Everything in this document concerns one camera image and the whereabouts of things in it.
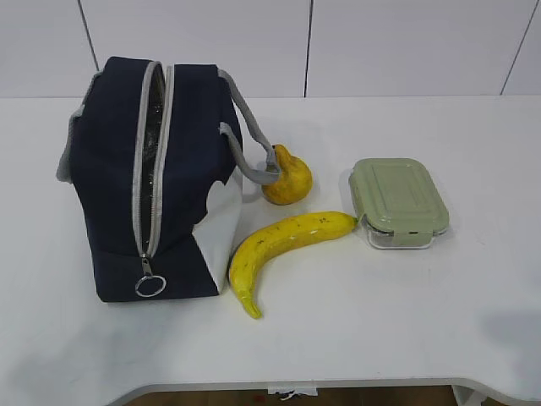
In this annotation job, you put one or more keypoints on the yellow pear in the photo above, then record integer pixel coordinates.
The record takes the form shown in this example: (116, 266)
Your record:
(295, 181)

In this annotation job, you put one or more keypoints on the yellow banana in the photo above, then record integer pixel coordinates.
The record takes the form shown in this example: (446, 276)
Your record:
(288, 234)

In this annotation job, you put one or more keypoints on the navy insulated lunch bag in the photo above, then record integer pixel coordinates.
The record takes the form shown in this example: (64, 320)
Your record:
(157, 156)

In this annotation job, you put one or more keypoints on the green lid glass container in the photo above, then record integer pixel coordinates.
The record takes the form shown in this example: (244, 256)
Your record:
(398, 203)

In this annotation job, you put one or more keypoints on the white tape under table edge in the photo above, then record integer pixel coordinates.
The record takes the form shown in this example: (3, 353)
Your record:
(288, 391)

